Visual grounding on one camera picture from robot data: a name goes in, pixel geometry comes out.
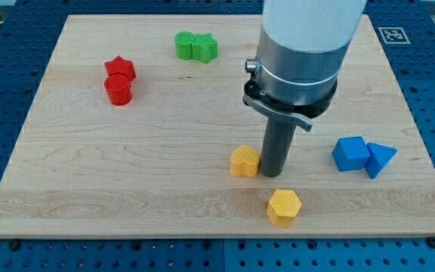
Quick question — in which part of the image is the blue triangle block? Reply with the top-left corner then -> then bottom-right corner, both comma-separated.
364,143 -> 397,179

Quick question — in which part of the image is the light wooden board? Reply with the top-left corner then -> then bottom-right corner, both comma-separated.
0,15 -> 435,240

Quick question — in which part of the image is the yellow hexagon block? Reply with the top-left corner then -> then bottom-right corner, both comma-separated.
267,189 -> 302,227

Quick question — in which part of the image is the blue cube block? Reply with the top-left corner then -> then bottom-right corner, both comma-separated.
332,136 -> 371,172

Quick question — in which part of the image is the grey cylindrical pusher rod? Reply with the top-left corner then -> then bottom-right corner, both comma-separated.
260,118 -> 295,178

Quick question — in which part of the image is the red star block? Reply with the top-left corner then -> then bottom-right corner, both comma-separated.
104,55 -> 137,82

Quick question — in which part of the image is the green star block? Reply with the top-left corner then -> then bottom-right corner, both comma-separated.
191,33 -> 218,63

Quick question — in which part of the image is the yellow heart block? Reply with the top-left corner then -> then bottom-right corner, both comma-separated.
230,145 -> 260,177

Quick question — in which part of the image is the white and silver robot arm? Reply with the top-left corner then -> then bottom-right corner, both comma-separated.
243,0 -> 366,131

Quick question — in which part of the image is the white fiducial marker tag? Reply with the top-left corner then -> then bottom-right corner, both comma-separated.
378,26 -> 410,45

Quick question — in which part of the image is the green cylinder block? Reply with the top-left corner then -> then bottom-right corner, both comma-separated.
174,31 -> 196,60

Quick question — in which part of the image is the red cylinder block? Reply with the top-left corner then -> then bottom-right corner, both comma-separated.
104,74 -> 132,106

